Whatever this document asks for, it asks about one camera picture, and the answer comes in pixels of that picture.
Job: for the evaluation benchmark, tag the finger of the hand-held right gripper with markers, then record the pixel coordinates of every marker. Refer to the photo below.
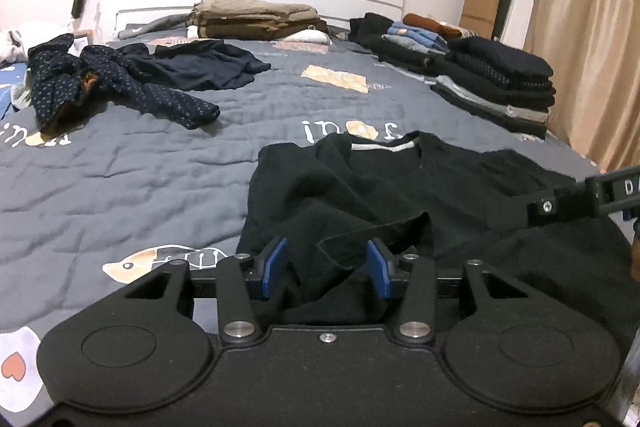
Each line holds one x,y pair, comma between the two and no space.
565,204

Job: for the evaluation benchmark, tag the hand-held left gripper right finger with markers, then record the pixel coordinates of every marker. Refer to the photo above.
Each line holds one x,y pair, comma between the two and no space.
380,269

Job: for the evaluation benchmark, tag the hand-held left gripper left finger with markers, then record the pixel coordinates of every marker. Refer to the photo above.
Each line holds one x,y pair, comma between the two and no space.
270,269

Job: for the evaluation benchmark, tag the black t-shirt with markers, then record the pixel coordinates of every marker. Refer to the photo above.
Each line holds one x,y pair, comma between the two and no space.
450,187

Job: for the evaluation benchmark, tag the stack of folded dark clothes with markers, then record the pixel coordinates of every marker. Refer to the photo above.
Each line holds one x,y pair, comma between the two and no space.
500,82

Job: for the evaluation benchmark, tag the folded clothes stack with jeans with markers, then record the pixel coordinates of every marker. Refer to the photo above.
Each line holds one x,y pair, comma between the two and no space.
395,47

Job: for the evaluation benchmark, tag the white crumpled clothes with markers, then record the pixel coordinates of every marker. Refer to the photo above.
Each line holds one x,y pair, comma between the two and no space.
12,42

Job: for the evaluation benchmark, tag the beige curtain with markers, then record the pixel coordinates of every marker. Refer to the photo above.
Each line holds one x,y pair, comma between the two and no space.
590,32

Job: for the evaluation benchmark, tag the grey quilted printed blanket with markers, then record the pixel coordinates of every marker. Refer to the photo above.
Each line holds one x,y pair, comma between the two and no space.
125,167

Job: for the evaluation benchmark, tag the dark navy garment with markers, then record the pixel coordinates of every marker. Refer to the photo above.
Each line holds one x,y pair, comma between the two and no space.
210,67

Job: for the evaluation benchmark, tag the brown folded garment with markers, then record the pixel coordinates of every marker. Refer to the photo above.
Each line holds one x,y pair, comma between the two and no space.
430,23

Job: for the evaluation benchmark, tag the white pillow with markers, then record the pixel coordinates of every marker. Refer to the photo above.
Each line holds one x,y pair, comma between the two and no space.
312,37

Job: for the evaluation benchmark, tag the navy dotted shirt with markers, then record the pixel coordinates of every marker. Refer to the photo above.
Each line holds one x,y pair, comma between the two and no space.
110,77

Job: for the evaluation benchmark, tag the stack of folded khaki pants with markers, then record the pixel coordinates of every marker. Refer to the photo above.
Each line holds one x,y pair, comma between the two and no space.
250,17

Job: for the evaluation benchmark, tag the blue blanket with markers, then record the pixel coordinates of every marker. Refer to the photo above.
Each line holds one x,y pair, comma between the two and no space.
7,87

